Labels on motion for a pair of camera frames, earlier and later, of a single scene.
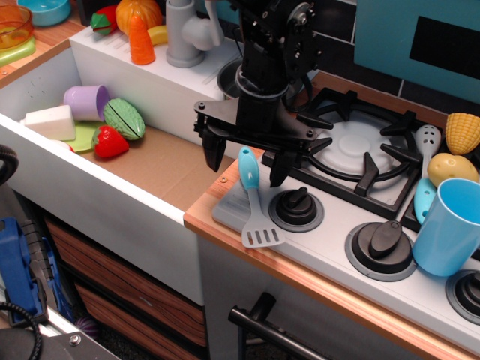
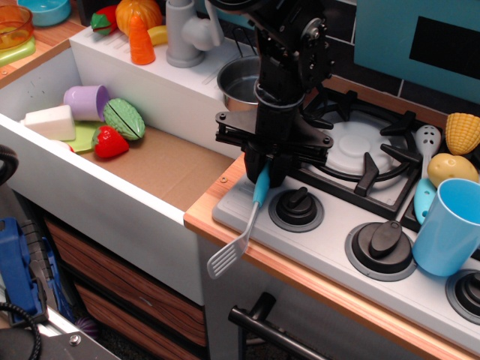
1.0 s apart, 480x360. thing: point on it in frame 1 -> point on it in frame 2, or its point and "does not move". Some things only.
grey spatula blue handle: (258, 231) -> (228, 255)
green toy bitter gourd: (124, 117) does not move
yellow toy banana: (158, 34) does not move
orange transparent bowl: (16, 25) does not move
